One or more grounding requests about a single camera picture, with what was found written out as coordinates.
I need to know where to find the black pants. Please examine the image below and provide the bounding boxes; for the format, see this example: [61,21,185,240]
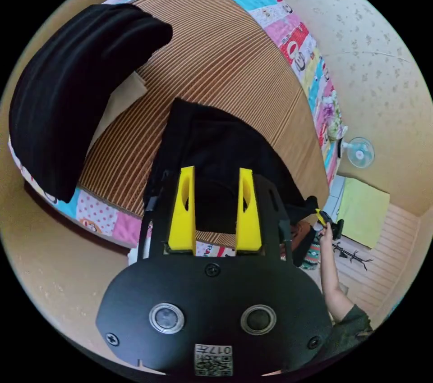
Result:
[143,97,319,235]

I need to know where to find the black coat stand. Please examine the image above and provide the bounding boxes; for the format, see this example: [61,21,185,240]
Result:
[331,242,373,271]

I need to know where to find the beige flat board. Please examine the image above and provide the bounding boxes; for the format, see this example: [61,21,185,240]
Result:
[90,70,149,151]

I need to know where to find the white fan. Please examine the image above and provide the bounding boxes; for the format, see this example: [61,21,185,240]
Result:
[339,137,376,169]

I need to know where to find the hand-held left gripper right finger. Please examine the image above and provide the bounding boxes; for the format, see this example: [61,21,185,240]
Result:
[235,168,262,252]

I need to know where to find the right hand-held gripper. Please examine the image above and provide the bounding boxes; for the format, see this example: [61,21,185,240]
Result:
[314,208,345,242]

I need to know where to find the bed with woven mat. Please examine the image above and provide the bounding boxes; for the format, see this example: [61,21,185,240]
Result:
[8,0,349,258]

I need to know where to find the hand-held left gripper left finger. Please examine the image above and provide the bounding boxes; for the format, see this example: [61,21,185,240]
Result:
[167,165,196,251]

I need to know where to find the person's right hand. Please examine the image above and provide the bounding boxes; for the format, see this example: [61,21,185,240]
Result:
[318,223,334,246]

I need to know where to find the person's right forearm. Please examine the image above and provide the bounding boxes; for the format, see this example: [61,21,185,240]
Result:
[319,242,355,323]

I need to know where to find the person's body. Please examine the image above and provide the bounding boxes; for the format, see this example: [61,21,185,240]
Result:
[318,303,374,365]

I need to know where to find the pile of clothes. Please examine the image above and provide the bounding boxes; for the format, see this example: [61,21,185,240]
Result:
[8,3,174,204]

